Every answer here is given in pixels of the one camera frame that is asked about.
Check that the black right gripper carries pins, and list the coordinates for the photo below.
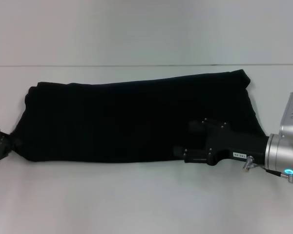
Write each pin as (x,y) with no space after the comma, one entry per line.
(234,146)

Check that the black shirt with FREE print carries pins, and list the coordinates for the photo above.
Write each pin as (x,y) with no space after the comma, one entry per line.
(112,122)

